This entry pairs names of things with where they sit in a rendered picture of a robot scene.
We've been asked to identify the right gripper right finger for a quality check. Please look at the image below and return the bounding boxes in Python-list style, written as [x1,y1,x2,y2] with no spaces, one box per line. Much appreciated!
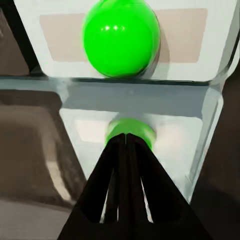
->
[126,133,213,240]

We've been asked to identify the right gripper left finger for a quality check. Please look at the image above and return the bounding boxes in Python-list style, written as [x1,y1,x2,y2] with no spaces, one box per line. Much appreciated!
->
[57,132,133,240]

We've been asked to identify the microwave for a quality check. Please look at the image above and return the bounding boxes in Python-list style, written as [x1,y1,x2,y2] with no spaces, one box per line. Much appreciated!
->
[0,0,240,86]

